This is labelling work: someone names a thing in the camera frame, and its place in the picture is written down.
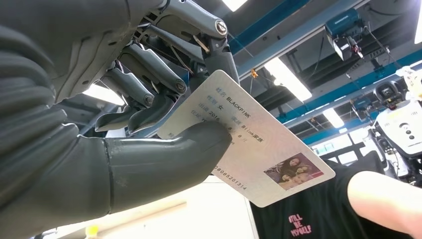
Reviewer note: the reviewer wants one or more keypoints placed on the long ceiling light panel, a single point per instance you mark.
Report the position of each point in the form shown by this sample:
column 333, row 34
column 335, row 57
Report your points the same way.
column 333, row 118
column 286, row 79
column 102, row 95

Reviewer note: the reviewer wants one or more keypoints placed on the white ID card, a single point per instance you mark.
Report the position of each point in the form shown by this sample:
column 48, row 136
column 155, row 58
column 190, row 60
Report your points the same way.
column 263, row 148

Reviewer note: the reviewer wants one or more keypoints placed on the person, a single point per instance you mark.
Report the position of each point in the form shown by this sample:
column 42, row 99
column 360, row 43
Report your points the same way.
column 313, row 211

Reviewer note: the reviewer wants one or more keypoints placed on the humanoid robot with black legs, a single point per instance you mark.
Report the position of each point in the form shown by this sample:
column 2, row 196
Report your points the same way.
column 402, row 128

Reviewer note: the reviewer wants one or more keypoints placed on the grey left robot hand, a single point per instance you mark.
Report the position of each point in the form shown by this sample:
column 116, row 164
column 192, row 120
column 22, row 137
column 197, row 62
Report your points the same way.
column 82, row 33

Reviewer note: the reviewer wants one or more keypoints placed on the blue overhead hoist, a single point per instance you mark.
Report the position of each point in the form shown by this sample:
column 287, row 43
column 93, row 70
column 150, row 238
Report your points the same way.
column 344, row 29

